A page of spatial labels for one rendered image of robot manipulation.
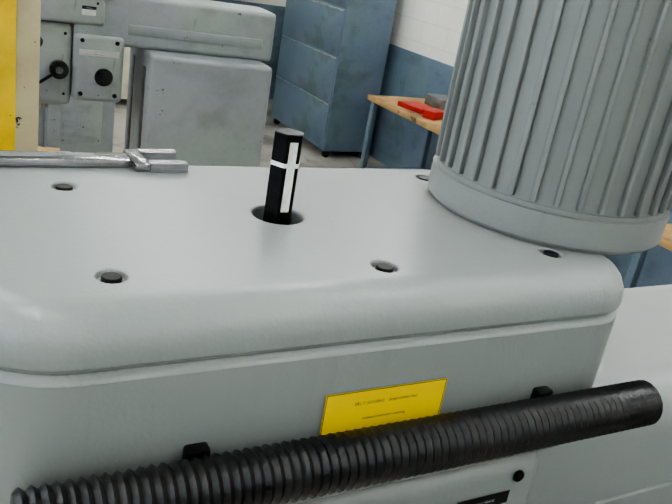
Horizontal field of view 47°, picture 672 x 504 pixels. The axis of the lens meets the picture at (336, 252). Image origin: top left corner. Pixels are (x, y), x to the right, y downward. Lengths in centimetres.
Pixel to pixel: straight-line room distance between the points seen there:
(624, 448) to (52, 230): 51
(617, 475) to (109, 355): 50
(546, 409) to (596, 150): 19
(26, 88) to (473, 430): 189
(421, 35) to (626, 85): 727
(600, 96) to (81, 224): 36
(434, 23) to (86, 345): 735
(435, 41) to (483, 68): 703
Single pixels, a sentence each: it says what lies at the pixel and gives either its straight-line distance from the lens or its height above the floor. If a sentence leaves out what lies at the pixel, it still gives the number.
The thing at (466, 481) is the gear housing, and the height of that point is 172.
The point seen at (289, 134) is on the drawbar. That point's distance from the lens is 52.
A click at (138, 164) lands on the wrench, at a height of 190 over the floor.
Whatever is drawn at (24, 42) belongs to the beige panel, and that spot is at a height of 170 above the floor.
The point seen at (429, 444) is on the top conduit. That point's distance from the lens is 49.
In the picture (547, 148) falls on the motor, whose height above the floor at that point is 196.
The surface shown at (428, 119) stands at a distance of 636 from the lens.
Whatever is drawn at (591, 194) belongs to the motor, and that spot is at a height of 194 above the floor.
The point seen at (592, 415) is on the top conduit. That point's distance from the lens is 58.
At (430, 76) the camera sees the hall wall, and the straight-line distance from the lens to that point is 762.
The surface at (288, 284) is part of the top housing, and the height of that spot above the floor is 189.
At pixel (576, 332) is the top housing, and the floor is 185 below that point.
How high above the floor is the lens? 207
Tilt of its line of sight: 22 degrees down
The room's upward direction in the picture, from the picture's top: 10 degrees clockwise
